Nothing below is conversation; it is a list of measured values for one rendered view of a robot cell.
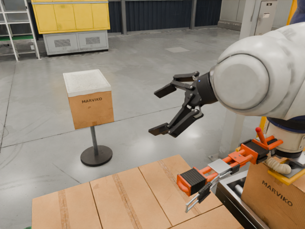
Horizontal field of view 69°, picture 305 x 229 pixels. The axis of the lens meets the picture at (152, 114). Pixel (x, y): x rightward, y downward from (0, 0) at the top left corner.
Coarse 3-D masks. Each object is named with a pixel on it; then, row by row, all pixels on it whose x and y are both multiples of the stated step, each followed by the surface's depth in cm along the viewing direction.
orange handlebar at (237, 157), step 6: (270, 138) 105; (270, 144) 101; (276, 144) 101; (228, 156) 94; (234, 156) 93; (240, 156) 93; (246, 156) 94; (252, 156) 94; (234, 162) 94; (240, 162) 90; (246, 162) 92; (204, 168) 87; (216, 174) 84; (210, 180) 83; (180, 186) 80; (186, 192) 79
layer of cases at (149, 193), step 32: (160, 160) 193; (64, 192) 162; (96, 192) 162; (128, 192) 162; (160, 192) 162; (32, 224) 140; (64, 224) 140; (96, 224) 140; (128, 224) 140; (160, 224) 140; (192, 224) 140; (224, 224) 140
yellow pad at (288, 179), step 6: (282, 162) 108; (288, 162) 108; (294, 162) 104; (294, 168) 103; (300, 168) 104; (276, 174) 101; (282, 174) 101; (288, 174) 100; (294, 174) 100; (300, 174) 101; (282, 180) 99; (288, 180) 98; (294, 180) 99
